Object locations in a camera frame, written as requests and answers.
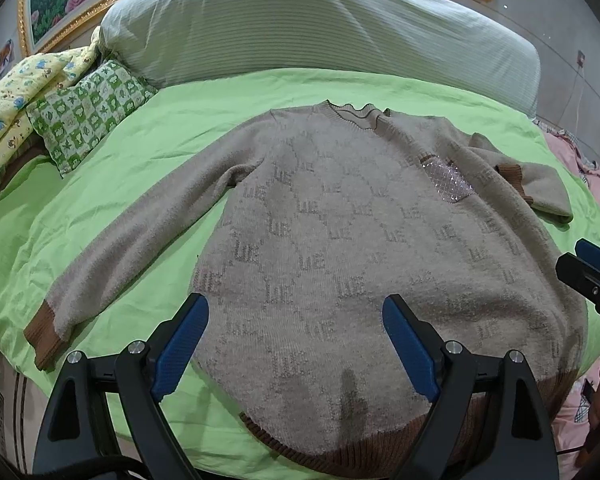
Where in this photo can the green bed sheet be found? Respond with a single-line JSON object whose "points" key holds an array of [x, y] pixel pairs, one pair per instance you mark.
{"points": [[47, 220]]}

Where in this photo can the green checkered pillow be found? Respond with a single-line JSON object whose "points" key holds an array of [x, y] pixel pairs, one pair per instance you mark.
{"points": [[72, 121]]}

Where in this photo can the wall socket with cable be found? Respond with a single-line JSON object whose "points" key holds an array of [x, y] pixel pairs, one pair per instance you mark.
{"points": [[570, 119]]}

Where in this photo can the pink patterned bedding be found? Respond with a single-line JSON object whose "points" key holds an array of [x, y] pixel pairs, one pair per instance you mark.
{"points": [[571, 423]]}

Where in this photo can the yellow patterned baby blanket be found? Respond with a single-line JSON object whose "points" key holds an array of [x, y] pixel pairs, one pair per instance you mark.
{"points": [[32, 78]]}

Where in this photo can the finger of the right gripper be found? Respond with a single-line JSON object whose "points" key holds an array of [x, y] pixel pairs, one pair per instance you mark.
{"points": [[578, 274], [588, 252]]}

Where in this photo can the beige knit sweater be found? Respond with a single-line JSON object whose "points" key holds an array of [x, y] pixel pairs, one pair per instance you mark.
{"points": [[328, 210]]}

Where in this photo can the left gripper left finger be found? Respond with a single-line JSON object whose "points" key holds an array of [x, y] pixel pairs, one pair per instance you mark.
{"points": [[104, 419]]}

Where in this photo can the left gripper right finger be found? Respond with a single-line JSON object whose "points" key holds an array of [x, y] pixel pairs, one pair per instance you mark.
{"points": [[515, 439]]}

